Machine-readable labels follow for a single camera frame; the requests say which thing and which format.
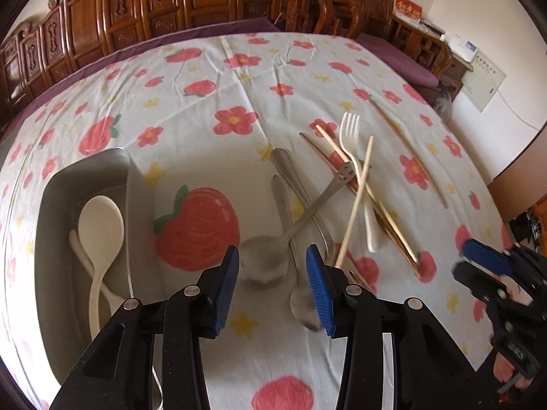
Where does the small white plastic spoon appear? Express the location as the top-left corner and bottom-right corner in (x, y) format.
(69, 229), (129, 308)

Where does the white device on cabinet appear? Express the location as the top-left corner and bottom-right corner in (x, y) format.
(449, 34), (482, 63)

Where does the carved wooden armchair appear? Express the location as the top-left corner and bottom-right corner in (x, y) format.
(391, 13), (454, 78)

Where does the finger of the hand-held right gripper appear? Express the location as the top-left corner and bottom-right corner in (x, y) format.
(463, 238), (529, 277)
(452, 260), (512, 302)

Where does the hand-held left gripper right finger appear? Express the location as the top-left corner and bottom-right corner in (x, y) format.
(305, 244), (498, 410)

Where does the brown cardboard sheet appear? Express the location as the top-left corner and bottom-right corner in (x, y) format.
(487, 164), (547, 223)

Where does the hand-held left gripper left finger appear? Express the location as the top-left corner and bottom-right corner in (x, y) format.
(50, 245), (241, 410)

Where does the stainless steel tray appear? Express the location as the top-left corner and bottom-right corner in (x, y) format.
(36, 147), (165, 410)

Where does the wooden chair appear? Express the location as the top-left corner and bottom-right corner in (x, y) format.
(273, 0), (360, 39)

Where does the red box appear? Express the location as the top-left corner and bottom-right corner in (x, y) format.
(393, 0), (425, 21)

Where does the large white plastic spoon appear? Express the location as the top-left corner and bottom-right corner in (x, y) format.
(78, 195), (125, 340)

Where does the stainless steel spoon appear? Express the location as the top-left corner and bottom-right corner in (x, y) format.
(272, 174), (323, 331)

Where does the grey plastic bag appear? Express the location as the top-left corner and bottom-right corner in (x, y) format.
(435, 89), (459, 121)

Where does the light bamboo chopstick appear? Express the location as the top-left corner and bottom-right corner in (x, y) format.
(315, 125), (422, 272)
(334, 136), (375, 269)

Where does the carved wooden sofa back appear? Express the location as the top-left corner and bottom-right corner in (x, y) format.
(0, 0), (394, 112)

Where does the purple cushion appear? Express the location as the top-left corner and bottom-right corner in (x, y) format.
(357, 32), (441, 88)

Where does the wooden side table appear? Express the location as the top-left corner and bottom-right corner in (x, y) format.
(440, 53), (475, 95)

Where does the beige wall panel box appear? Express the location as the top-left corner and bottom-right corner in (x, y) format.
(459, 57), (508, 114)

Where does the brown wooden chopstick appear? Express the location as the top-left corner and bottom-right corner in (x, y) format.
(299, 132), (422, 274)
(301, 134), (422, 275)
(369, 98), (448, 210)

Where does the floral printed cloth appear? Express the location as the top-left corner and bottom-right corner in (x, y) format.
(0, 32), (513, 410)

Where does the metal soup spoon holed handle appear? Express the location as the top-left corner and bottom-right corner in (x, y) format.
(239, 161), (355, 285)

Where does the white plastic fork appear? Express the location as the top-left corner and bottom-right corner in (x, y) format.
(339, 112), (379, 254)

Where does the stainless steel fork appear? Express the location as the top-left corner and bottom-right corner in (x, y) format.
(270, 148), (364, 287)

